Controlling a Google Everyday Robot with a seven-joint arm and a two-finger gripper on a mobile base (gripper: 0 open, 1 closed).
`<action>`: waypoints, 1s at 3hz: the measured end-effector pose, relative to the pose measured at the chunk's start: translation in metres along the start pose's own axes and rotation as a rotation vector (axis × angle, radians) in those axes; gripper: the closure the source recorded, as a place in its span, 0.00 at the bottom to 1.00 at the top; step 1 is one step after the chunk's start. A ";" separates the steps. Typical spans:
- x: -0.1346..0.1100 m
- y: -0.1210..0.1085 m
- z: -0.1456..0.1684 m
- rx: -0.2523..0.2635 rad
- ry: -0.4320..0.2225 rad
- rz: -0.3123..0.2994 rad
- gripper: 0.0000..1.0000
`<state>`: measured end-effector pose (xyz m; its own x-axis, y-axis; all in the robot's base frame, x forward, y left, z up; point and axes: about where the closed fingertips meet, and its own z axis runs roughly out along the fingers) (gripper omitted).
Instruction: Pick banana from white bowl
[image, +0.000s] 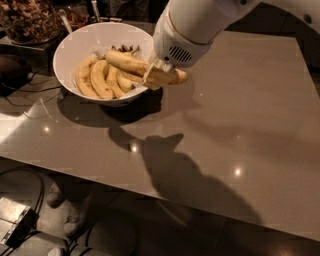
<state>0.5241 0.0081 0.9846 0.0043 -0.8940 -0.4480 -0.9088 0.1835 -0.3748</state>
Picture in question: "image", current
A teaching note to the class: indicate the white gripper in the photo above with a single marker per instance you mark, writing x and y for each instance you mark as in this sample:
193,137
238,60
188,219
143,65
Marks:
175,45

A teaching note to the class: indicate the yellow banana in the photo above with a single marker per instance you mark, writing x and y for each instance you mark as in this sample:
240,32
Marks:
83,76
132,77
136,66
98,80

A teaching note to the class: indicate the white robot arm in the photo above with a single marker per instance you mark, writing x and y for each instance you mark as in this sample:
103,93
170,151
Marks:
223,13

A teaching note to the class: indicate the small lower banana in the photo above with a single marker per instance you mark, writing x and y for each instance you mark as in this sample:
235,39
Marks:
125,84

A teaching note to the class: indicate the short middle banana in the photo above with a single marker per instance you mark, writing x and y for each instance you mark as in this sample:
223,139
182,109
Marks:
113,82

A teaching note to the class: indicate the white ceramic bowl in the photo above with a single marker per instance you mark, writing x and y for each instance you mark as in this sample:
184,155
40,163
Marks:
86,40

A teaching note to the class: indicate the glass jar of nuts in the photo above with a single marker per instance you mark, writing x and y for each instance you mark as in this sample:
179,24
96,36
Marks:
29,22

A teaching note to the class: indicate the black round object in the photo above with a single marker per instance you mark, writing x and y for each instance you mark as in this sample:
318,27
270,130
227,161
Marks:
14,72

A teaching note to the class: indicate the grey shoe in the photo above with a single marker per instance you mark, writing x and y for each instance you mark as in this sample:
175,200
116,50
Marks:
77,217

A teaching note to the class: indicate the silver metal box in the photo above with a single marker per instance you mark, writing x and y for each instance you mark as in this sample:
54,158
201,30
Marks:
15,221

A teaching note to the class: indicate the metal spoon handle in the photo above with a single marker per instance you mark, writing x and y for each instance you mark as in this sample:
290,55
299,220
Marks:
65,20

